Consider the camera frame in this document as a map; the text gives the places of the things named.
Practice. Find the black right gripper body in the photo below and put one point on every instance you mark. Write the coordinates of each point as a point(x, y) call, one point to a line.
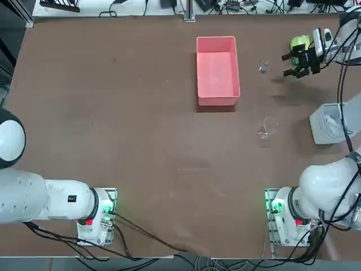
point(310, 62)

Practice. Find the small glass beaker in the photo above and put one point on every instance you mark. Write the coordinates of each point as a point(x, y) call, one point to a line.
point(263, 67)

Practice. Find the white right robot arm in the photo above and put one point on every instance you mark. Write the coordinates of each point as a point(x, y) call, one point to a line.
point(321, 183)

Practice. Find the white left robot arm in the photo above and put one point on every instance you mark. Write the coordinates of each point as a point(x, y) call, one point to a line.
point(28, 197)

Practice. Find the green tissue pack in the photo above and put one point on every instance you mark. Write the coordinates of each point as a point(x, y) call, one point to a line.
point(300, 41)

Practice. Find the white lidded trash bin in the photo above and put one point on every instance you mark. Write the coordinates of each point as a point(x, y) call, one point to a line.
point(318, 124)

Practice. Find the large glass beaker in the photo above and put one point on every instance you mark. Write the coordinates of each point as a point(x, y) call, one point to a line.
point(265, 135)

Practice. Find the pink plastic container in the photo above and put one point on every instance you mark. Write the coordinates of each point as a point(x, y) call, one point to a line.
point(217, 73)

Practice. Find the black power adapter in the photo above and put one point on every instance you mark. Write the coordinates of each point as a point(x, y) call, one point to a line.
point(324, 1)

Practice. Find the black device with red parts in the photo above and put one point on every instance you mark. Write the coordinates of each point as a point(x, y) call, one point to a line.
point(234, 2)

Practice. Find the dark grey power box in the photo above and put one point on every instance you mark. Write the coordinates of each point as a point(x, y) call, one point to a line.
point(206, 4)

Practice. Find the large black power box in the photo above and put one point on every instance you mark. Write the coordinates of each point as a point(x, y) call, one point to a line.
point(168, 3)

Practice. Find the dark rack stand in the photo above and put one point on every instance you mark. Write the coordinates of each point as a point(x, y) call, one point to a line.
point(65, 8)

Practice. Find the aluminium frame post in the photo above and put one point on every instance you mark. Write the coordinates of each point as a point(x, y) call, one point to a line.
point(189, 14)

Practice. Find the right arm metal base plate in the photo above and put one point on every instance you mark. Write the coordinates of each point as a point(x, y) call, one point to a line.
point(272, 237)

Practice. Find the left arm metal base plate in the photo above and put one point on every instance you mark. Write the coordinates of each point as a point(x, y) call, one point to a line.
point(112, 192)

